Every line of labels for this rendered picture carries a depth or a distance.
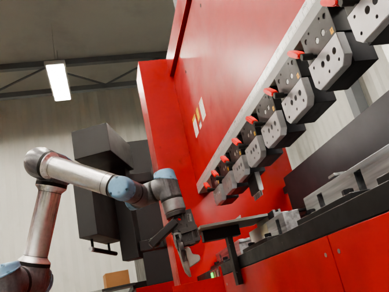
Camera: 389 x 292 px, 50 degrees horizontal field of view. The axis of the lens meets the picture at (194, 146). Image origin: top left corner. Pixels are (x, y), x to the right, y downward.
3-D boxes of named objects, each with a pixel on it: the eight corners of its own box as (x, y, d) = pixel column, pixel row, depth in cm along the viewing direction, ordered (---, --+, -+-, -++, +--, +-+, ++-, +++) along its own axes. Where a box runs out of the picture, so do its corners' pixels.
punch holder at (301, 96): (288, 126, 125) (273, 78, 131) (314, 123, 127) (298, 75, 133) (309, 102, 112) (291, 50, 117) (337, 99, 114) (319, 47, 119)
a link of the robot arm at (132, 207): (115, 187, 143) (144, 176, 141) (130, 193, 153) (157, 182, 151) (120, 209, 140) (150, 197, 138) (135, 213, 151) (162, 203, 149)
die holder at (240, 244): (219, 271, 234) (215, 254, 238) (229, 269, 236) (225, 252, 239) (243, 260, 189) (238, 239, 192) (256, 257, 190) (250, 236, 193)
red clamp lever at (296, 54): (285, 50, 112) (303, 54, 103) (298, 48, 113) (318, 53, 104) (285, 57, 113) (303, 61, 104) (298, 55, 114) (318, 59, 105)
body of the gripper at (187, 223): (201, 241, 136) (190, 205, 140) (176, 249, 134) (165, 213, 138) (199, 244, 143) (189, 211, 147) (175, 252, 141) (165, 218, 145)
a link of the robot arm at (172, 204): (161, 201, 140) (161, 206, 147) (165, 214, 138) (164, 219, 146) (183, 194, 141) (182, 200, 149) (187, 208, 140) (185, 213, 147)
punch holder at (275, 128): (266, 150, 144) (254, 107, 149) (289, 147, 146) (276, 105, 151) (282, 132, 130) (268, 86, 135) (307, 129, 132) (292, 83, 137)
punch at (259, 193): (252, 201, 173) (247, 179, 176) (257, 200, 174) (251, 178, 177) (260, 194, 164) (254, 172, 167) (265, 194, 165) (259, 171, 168)
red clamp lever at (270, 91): (261, 87, 130) (275, 93, 122) (274, 86, 131) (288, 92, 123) (261, 93, 131) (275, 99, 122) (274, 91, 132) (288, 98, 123)
